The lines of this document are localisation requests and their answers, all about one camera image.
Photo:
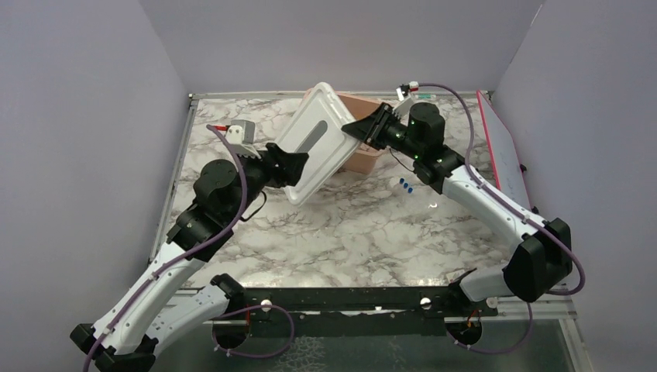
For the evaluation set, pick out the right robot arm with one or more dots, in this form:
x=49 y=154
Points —
x=540 y=252

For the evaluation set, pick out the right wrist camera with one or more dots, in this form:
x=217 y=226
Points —
x=405 y=98

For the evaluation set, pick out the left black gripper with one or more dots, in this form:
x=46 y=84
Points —
x=283 y=168

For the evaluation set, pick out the white plastic tray lid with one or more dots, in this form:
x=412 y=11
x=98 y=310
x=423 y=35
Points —
x=316 y=129

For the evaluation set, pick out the pink framed whiteboard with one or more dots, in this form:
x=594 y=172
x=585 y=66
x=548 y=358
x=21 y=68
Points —
x=507 y=167

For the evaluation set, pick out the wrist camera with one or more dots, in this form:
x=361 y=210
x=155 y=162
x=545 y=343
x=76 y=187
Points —
x=405 y=98
x=240 y=134

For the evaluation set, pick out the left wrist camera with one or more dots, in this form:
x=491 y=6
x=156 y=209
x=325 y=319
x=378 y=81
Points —
x=240 y=134

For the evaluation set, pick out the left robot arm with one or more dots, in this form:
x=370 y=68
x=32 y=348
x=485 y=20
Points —
x=139 y=328

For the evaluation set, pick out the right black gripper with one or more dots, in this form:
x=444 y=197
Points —
x=369 y=129

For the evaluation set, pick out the black base frame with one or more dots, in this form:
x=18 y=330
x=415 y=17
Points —
x=316 y=312

